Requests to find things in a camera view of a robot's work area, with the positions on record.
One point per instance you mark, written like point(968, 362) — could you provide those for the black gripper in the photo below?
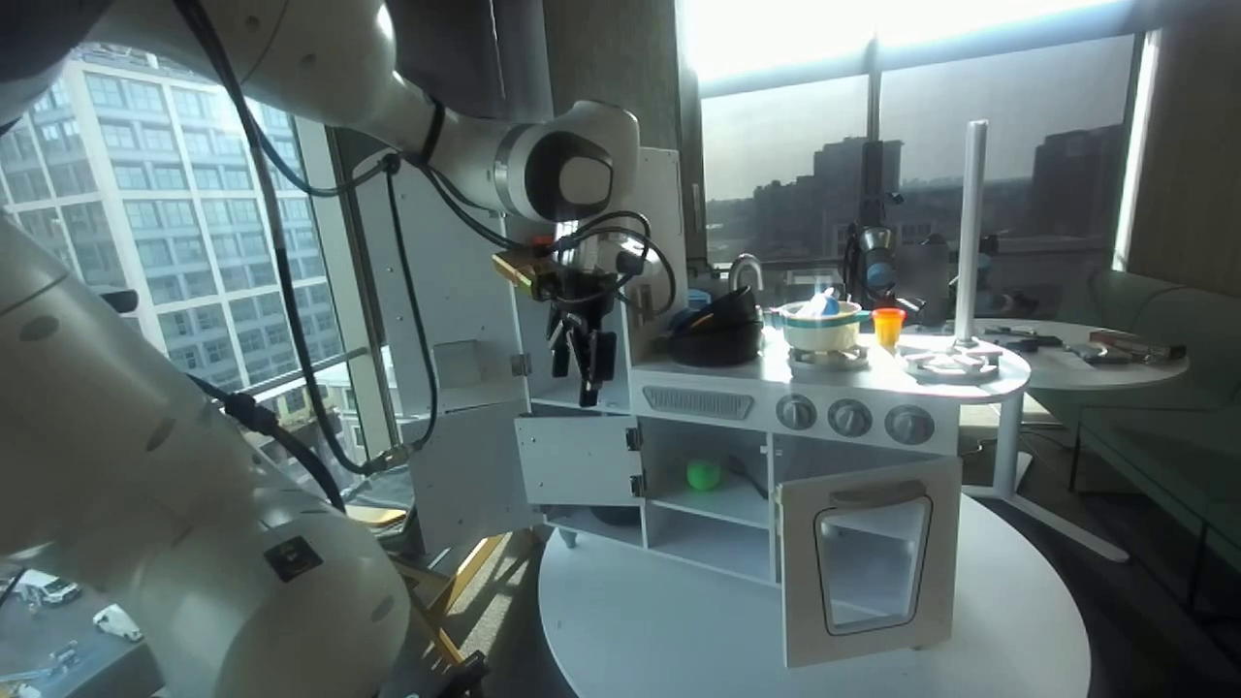
point(584, 317)

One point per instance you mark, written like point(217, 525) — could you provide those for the white oven door with window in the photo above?
point(800, 605)

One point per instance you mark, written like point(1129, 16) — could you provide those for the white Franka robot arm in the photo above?
point(129, 490)

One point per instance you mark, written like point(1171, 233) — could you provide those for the white large fridge door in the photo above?
point(449, 296)

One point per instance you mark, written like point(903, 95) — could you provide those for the black toy pot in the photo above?
point(714, 333)

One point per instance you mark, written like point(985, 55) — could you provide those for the green toy ball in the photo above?
point(703, 475)

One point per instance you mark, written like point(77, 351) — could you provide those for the silver toy faucet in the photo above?
point(744, 272)

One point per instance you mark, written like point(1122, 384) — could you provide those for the white toy kitchen body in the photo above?
point(712, 538)

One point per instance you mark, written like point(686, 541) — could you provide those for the grey oven knob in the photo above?
point(850, 415)
point(796, 411)
point(908, 423)

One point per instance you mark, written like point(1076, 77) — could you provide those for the white toy stove pot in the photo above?
point(820, 325)

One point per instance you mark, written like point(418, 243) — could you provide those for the yellow wooden stand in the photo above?
point(471, 582)

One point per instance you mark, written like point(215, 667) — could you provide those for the white round table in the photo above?
point(673, 635)

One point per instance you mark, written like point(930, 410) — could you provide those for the small orange cup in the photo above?
point(888, 326)

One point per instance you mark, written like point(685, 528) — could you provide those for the grey toy plate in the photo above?
point(955, 365)

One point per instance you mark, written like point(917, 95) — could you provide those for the white vertical pole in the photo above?
point(970, 233)

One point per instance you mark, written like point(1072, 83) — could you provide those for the black tabletop item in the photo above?
point(1029, 340)

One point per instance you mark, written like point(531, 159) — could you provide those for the brown tabletop item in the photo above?
point(1125, 347)

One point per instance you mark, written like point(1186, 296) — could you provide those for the green sofa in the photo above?
point(1163, 427)

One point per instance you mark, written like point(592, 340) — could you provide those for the black camera on tripod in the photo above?
point(884, 272)

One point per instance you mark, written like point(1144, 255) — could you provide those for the white pedestal side table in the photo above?
point(1111, 371)

